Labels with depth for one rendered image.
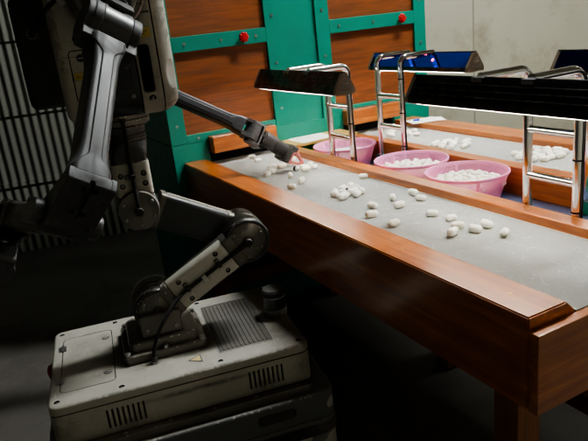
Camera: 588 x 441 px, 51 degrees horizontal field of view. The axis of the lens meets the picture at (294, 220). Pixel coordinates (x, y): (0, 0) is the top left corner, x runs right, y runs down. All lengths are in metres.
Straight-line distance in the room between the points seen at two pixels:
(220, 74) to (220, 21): 0.21
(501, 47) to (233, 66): 3.10
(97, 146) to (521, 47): 4.74
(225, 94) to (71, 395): 1.49
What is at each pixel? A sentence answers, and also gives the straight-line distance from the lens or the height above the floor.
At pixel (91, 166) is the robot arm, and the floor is 1.11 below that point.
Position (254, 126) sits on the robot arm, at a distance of 2.24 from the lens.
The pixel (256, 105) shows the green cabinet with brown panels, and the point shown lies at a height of 0.95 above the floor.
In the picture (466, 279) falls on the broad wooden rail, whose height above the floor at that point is 0.76.
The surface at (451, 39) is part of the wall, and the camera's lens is 5.11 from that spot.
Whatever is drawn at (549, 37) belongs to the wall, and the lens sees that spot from 5.65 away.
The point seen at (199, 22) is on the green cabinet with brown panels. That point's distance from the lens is 2.64.
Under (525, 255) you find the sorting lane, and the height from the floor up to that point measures 0.74.
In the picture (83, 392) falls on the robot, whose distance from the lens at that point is 1.64.
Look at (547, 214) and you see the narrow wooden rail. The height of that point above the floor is 0.77.
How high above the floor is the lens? 1.28
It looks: 18 degrees down
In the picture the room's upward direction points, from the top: 6 degrees counter-clockwise
